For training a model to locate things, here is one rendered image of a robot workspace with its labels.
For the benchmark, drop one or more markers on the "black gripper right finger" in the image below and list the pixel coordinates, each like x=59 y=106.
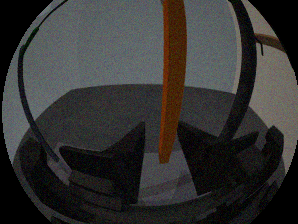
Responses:
x=208 y=156

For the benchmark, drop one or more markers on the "orange handle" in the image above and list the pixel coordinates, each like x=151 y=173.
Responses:
x=174 y=74

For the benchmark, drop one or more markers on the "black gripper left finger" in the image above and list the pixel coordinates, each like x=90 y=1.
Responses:
x=122 y=162

